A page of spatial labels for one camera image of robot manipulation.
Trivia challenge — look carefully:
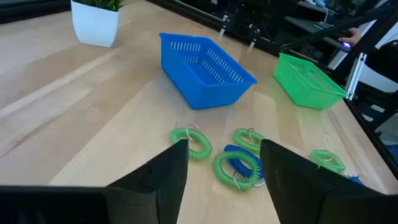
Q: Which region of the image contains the person's hand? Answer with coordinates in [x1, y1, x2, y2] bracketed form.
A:
[338, 27, 363, 47]

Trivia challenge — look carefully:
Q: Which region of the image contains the silver aluminium bracket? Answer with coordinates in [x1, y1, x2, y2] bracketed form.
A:
[344, 52, 368, 101]

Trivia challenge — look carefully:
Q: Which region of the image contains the green plant in white pot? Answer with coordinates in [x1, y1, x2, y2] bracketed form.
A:
[70, 0, 125, 49]

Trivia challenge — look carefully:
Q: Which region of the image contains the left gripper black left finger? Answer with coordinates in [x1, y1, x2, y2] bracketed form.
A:
[0, 139, 190, 224]

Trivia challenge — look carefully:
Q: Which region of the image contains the person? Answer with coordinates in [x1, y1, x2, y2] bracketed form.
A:
[363, 39, 398, 85]

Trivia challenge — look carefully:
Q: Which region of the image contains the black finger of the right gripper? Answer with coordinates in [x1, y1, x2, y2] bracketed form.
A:
[218, 14, 230, 39]
[248, 24, 261, 52]

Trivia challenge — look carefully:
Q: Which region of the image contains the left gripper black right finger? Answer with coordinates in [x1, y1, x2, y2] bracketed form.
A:
[259, 139, 398, 224]

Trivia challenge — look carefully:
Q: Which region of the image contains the green slotted plastic basket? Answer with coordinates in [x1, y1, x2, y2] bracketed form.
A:
[273, 52, 348, 110]

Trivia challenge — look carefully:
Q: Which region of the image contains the green spring coil keychain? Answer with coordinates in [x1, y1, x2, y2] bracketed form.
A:
[233, 127, 267, 156]
[169, 123, 214, 162]
[212, 151, 262, 192]
[308, 149, 346, 175]

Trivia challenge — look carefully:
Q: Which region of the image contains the blue spring coil keychain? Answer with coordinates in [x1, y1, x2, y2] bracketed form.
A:
[346, 174, 364, 186]
[223, 144, 265, 180]

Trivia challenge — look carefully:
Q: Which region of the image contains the black camera gantry frame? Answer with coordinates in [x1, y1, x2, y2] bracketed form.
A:
[279, 0, 398, 85]

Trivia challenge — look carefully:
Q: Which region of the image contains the blue slotted plastic basket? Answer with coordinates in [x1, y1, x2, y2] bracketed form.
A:
[159, 32, 258, 110]

